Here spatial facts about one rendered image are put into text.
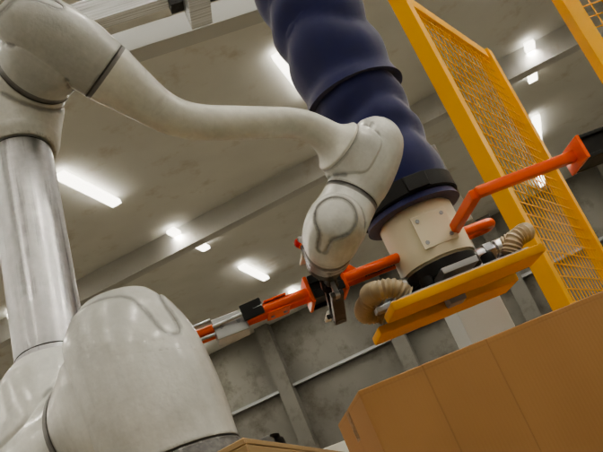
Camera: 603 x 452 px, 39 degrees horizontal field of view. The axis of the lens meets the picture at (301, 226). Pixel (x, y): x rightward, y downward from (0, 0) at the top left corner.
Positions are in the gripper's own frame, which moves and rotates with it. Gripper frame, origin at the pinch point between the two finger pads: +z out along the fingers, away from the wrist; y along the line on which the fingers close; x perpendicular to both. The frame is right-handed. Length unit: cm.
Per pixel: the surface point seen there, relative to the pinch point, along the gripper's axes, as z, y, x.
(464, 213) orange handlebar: -17.8, 1.0, 29.5
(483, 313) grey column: 94, 3, 64
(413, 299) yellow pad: -13.7, 12.3, 13.7
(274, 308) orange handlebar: -1.9, 0.9, -10.6
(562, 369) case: -19, 36, 32
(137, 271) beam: 925, -355, -43
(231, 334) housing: -2.1, 2.9, -20.7
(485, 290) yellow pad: 5.3, 12.4, 35.1
